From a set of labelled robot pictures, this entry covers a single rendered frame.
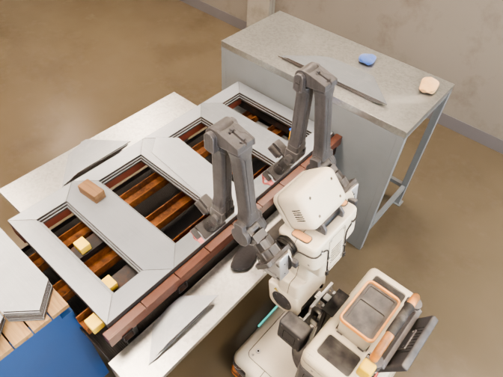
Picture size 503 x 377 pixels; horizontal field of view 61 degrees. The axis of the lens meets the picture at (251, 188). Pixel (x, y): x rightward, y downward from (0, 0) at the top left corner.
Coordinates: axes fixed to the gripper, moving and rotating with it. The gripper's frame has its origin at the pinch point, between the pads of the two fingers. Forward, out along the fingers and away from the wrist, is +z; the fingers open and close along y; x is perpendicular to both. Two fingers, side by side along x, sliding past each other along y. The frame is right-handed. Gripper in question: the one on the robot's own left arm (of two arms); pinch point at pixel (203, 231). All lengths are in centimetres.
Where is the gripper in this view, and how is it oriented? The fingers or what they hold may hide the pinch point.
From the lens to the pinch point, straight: 176.4
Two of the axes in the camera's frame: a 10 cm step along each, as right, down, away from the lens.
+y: -6.6, 5.4, -5.2
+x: 6.5, 7.6, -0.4
